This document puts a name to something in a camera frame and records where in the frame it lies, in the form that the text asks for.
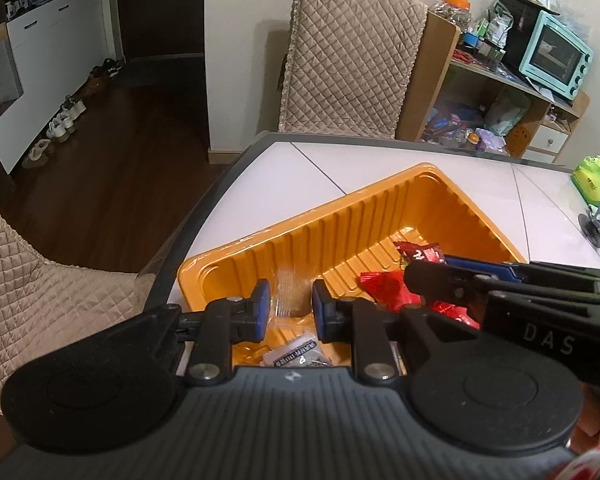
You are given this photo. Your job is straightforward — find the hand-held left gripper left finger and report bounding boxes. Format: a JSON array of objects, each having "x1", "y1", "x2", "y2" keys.
[{"x1": 150, "y1": 278, "x2": 272, "y2": 386}]

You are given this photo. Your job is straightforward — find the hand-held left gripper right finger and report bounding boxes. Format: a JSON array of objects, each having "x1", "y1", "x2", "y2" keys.
[{"x1": 311, "y1": 280, "x2": 433, "y2": 386}]

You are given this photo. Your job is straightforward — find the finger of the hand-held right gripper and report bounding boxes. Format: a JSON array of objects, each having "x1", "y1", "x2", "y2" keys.
[
  {"x1": 404, "y1": 262, "x2": 526, "y2": 321},
  {"x1": 445, "y1": 256, "x2": 526, "y2": 281}
]

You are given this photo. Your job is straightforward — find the clear snack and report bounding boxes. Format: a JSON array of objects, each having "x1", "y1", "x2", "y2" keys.
[{"x1": 272, "y1": 266, "x2": 315, "y2": 319}]

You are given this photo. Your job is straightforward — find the red snack packet white print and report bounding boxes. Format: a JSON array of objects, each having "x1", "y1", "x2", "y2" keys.
[{"x1": 394, "y1": 241, "x2": 447, "y2": 267}]

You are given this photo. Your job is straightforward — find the orange plastic tray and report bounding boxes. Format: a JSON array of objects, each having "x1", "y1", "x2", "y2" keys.
[{"x1": 176, "y1": 161, "x2": 528, "y2": 376}]

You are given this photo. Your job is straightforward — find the small white drawer box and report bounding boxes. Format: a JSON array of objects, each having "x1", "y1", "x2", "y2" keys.
[{"x1": 527, "y1": 122, "x2": 571, "y2": 163}]

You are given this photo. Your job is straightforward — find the bright green bag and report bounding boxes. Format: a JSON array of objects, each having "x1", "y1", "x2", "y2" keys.
[{"x1": 571, "y1": 156, "x2": 600, "y2": 206}]

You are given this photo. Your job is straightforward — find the red and white item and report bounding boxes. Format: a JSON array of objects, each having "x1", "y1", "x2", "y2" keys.
[{"x1": 545, "y1": 442, "x2": 600, "y2": 480}]

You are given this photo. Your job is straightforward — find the chair with quilted beige cover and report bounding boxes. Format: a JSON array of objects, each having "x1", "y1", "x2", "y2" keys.
[{"x1": 0, "y1": 192, "x2": 156, "y2": 416}]

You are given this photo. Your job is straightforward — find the wooden shelf unit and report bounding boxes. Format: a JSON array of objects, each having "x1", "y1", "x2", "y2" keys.
[{"x1": 396, "y1": 10, "x2": 591, "y2": 163}]

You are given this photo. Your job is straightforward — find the teal toaster oven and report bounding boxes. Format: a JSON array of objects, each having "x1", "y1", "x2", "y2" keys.
[{"x1": 518, "y1": 10, "x2": 594, "y2": 101}]

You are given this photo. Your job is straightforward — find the black appliance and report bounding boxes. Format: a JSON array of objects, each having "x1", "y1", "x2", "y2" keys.
[{"x1": 497, "y1": 0, "x2": 561, "y2": 71}]

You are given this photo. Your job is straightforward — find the quilted beige chair back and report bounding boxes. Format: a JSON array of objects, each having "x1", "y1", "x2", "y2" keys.
[{"x1": 277, "y1": 0, "x2": 428, "y2": 140}]

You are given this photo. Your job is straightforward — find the clear jar with orange lid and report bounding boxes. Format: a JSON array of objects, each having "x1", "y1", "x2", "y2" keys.
[{"x1": 427, "y1": 0, "x2": 473, "y2": 28}]

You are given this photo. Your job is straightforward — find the row of shoes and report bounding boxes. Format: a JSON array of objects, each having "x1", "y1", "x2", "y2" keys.
[{"x1": 21, "y1": 57, "x2": 126, "y2": 170}]

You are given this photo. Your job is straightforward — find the dark wooden door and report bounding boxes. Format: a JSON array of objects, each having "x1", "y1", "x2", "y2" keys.
[{"x1": 115, "y1": 0, "x2": 206, "y2": 58}]

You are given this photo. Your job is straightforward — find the white cabinet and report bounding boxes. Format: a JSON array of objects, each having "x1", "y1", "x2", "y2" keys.
[{"x1": 0, "y1": 0, "x2": 108, "y2": 176}]

